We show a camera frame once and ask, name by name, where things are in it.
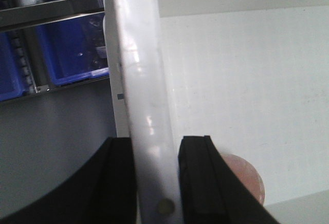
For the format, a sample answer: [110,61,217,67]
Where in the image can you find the blue storage bin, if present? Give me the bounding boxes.
[1,33,27,101]
[36,0,109,85]

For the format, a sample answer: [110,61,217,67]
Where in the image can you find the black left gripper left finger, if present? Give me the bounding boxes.
[1,138,137,223]

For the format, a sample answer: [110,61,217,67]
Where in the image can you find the metal shelf rack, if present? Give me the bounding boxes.
[1,0,106,96]

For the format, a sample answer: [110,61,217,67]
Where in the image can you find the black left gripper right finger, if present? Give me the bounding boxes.
[178,136,277,223]

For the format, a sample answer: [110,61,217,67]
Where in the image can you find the pinkish beige toy vegetable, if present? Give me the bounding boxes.
[221,154,265,206]

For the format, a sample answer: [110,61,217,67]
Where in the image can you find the white plastic Totelife crate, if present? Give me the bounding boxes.
[104,0,328,223]

